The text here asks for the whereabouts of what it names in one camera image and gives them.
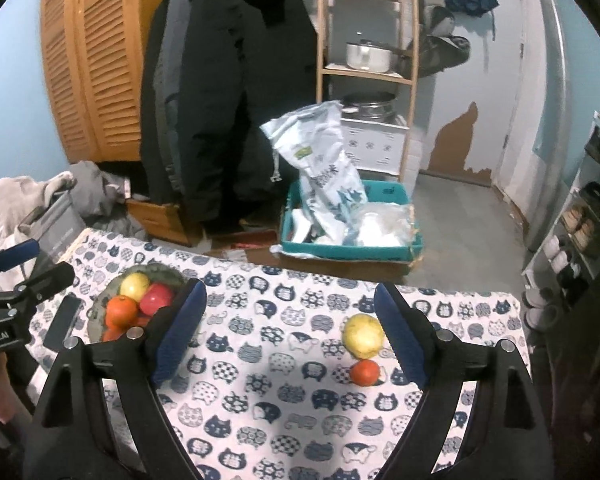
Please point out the teal cardboard box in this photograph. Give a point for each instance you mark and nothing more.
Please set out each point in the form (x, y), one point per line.
(340, 252)

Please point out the white printed plastic bag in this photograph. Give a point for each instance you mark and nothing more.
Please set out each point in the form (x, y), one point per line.
(320, 160)

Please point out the scalloped glass plate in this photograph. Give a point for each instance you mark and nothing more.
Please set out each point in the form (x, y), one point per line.
(167, 274)

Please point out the steel saucepan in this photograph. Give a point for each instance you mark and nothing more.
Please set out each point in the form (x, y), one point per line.
(367, 57)

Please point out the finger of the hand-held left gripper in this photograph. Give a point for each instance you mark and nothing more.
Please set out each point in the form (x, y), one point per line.
(45, 280)
(15, 254)

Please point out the small reddish orange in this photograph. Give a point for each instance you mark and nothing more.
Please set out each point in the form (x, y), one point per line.
(366, 372)

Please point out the dark hanging bag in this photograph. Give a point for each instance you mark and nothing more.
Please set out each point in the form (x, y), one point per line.
(445, 50)

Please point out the white patterned box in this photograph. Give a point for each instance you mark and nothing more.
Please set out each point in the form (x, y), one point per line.
(375, 145)

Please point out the row of assorted shoes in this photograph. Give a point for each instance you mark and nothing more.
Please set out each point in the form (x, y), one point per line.
(580, 225)

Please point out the white shoe rack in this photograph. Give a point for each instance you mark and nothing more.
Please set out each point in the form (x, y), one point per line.
(575, 180)

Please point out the wooden shelf rack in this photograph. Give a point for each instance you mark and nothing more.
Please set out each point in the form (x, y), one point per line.
(322, 35)

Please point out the wooden louvred wardrobe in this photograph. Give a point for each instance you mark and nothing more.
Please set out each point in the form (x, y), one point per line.
(100, 60)

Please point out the clear plastic bag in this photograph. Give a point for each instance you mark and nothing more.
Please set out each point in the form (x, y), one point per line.
(385, 225)

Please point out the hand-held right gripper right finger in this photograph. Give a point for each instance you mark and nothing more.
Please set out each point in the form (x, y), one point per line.
(402, 335)

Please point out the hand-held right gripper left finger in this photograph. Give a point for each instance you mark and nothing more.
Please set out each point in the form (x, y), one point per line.
(180, 335)

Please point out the dark red apple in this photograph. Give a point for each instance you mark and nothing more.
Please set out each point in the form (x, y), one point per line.
(156, 300)

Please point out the large orange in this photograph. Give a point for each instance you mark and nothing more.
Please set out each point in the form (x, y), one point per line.
(121, 311)

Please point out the steel stockpot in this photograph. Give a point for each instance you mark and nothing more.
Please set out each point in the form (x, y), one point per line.
(370, 105)

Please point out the cat print tablecloth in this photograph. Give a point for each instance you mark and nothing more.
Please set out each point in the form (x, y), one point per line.
(280, 360)

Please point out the black smartphone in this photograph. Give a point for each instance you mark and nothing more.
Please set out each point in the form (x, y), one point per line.
(62, 320)

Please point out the person's left hand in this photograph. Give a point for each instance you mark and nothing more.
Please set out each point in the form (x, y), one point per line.
(5, 400)

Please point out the grey hoodie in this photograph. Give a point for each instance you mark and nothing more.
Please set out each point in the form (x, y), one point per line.
(100, 195)

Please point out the beige garment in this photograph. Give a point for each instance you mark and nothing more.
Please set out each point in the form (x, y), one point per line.
(10, 205)

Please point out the wooden drawer box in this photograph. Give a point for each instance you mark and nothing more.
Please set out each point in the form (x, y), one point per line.
(160, 220)

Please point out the black winter coat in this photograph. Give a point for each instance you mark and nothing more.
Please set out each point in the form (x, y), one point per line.
(240, 85)

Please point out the yellow apple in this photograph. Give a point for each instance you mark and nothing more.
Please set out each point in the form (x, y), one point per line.
(135, 285)

